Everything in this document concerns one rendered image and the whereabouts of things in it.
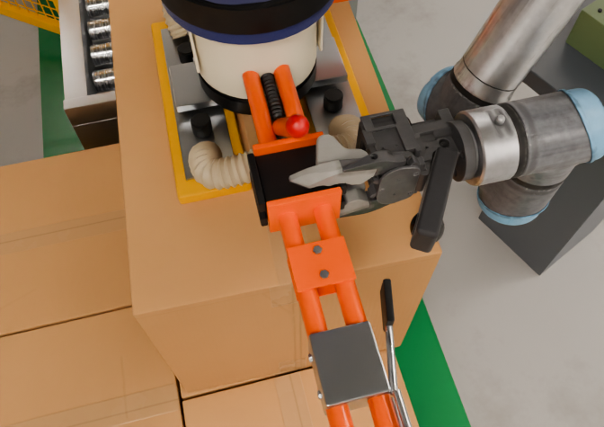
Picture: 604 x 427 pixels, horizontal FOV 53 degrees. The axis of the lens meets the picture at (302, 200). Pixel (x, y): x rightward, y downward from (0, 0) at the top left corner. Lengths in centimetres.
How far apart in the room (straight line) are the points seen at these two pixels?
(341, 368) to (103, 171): 93
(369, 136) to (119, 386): 71
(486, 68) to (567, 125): 15
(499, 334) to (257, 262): 115
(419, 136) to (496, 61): 17
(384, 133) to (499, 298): 123
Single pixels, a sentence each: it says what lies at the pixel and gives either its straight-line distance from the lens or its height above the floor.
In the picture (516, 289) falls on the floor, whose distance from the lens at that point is 189.
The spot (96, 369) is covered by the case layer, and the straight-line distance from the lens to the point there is 120.
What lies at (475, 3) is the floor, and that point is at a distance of 260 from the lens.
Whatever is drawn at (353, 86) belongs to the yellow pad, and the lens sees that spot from 92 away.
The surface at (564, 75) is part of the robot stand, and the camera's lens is 133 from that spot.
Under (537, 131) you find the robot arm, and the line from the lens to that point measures 72.
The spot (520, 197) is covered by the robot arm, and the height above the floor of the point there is 98.
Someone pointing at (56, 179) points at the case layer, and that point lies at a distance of 142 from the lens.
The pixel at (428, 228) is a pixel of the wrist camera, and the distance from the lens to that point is 64.
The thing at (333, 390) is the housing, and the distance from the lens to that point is 58.
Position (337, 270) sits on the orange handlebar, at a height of 109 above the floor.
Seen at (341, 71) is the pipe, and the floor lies 99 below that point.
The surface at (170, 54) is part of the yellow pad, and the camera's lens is 97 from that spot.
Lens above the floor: 165
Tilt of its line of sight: 59 degrees down
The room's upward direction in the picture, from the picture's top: straight up
